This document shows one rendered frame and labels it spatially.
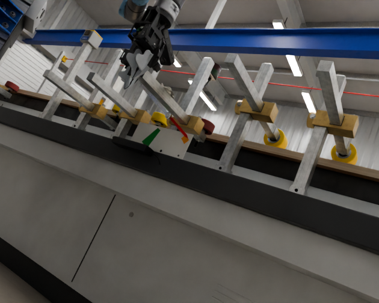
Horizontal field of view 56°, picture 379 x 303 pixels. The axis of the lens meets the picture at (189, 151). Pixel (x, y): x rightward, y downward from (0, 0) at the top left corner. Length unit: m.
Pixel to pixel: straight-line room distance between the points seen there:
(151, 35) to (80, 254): 1.00
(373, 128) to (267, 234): 8.28
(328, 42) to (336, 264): 4.03
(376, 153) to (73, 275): 7.99
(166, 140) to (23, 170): 1.07
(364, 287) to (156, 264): 0.74
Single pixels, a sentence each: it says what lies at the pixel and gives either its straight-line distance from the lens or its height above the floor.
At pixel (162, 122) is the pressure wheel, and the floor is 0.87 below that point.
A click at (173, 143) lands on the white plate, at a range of 1.26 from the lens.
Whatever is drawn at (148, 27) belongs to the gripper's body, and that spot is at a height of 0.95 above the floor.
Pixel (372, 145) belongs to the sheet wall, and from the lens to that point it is 9.05.
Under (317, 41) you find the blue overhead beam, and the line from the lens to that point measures 4.89.
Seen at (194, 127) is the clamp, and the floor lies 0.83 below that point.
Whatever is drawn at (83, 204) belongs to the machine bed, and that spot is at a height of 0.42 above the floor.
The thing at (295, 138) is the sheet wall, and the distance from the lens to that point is 9.44.
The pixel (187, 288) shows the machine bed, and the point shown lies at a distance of 1.33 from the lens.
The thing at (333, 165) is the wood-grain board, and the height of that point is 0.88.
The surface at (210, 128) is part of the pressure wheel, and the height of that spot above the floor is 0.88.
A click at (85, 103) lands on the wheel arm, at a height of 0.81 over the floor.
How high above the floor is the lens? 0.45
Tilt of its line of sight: 14 degrees up
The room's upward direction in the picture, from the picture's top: 25 degrees clockwise
